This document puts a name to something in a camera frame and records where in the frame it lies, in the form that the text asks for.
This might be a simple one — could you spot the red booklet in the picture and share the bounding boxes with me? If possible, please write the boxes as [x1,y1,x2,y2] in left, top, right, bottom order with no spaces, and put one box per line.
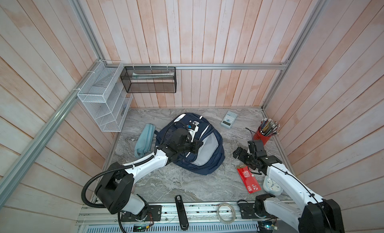
[237,165,262,194]

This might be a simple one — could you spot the navy blue student backpack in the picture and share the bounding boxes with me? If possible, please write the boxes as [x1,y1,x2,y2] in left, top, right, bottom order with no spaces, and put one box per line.
[155,112,225,176]

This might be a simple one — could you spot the light blue pencil case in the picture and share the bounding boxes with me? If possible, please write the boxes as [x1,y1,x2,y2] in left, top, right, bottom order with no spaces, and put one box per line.
[134,123,156,158]

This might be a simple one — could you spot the light green calculator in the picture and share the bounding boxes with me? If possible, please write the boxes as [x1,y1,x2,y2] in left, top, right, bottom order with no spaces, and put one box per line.
[221,111,238,129]

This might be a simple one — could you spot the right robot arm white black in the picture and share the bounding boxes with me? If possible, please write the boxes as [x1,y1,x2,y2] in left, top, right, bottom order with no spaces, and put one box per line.
[233,140,345,233]

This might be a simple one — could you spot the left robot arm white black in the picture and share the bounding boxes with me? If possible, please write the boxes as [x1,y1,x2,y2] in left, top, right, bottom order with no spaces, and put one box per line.
[81,123,203,221]

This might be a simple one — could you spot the red pen holder cup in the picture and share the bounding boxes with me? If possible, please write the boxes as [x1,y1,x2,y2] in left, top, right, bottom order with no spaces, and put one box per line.
[253,127,272,145]

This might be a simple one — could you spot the white round alarm clock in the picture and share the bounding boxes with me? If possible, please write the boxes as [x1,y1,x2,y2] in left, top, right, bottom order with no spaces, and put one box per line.
[263,176,283,196]

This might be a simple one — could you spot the black handheld device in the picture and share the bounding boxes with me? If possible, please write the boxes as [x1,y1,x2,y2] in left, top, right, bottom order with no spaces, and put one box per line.
[175,195,189,231]

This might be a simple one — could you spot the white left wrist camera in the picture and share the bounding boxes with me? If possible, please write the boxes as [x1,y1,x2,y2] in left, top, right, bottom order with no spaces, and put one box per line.
[187,121,199,141]

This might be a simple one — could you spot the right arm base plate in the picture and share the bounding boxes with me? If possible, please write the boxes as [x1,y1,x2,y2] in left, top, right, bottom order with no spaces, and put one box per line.
[237,201,267,220]

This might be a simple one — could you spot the coiled clear cable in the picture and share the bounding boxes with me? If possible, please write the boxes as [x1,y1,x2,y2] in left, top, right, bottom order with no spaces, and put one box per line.
[216,202,238,225]

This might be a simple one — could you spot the aluminium front rail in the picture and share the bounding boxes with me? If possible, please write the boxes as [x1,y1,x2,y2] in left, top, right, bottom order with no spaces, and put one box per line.
[76,201,325,226]

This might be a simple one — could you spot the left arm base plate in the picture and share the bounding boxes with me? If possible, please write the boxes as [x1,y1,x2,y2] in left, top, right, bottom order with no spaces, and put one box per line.
[121,205,162,223]

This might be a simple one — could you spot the black mesh wall basket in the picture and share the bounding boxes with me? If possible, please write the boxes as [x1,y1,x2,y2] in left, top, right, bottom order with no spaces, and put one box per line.
[120,66,177,93]

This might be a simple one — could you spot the white wire mesh shelf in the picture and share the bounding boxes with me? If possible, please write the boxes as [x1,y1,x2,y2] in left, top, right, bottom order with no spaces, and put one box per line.
[78,60,133,132]

